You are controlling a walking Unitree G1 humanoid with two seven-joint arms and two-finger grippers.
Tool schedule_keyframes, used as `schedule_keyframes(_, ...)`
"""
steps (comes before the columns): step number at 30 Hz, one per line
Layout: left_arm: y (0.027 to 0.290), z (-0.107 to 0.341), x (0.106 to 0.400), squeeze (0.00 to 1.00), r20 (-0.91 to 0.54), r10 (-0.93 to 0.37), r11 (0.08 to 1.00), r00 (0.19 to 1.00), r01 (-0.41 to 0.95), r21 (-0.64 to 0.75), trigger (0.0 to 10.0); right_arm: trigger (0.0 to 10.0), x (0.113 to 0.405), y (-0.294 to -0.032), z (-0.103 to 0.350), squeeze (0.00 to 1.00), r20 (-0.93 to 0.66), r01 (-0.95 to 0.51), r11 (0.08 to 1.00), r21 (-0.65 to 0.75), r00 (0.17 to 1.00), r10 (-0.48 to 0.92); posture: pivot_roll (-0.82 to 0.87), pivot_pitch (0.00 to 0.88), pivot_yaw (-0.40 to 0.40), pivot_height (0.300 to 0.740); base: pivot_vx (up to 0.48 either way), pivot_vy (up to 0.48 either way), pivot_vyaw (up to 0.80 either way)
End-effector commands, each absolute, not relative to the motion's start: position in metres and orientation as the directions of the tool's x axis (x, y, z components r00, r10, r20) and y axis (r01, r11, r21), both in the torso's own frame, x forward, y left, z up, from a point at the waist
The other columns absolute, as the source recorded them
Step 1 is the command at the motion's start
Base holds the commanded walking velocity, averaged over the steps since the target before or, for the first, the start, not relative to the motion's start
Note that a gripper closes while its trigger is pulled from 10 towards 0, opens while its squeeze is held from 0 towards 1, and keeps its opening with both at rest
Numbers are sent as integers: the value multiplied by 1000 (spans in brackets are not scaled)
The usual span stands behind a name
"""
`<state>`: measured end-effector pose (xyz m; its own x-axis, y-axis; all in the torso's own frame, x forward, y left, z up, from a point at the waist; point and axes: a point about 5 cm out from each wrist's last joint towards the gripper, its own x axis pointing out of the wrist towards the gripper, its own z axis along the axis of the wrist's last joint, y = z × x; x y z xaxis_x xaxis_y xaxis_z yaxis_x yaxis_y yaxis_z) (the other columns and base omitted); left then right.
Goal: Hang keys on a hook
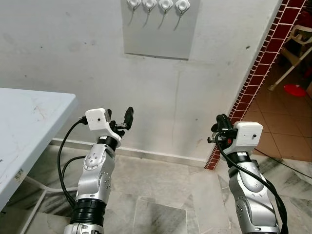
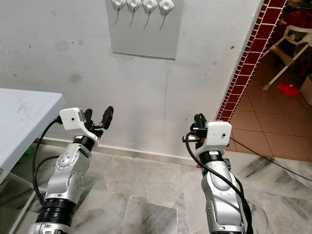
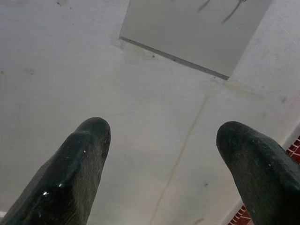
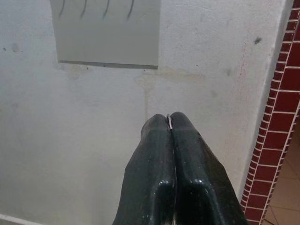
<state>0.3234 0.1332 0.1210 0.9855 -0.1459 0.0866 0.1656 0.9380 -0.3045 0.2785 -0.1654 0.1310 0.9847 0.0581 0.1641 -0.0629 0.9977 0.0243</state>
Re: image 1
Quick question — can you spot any red round dish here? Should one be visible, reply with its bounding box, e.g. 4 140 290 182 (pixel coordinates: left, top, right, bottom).
283 83 308 98

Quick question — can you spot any cream plastic chair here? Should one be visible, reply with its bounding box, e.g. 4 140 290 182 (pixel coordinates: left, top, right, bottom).
268 24 312 92

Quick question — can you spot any grey hook board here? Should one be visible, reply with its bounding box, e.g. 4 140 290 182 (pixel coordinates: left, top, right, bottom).
121 0 201 61

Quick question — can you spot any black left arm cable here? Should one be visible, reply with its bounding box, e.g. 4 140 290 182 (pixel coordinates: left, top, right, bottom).
57 119 89 208

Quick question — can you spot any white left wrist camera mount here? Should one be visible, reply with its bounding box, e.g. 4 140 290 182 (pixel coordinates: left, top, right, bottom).
85 108 117 134

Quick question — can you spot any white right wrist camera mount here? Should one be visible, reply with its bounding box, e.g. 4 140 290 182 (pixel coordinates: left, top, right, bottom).
233 122 264 155

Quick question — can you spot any white wall hook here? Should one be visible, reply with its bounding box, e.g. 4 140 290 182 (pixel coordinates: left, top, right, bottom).
126 0 142 26
158 0 175 29
175 0 192 30
142 0 158 28

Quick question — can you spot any white folding table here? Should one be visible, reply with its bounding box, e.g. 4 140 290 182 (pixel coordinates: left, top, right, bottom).
0 88 78 234

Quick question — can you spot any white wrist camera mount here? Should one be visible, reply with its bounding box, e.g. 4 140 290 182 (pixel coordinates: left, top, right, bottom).
85 108 117 134
233 122 264 155

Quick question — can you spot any black floor cable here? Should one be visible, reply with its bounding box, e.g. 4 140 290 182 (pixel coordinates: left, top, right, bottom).
253 148 312 164

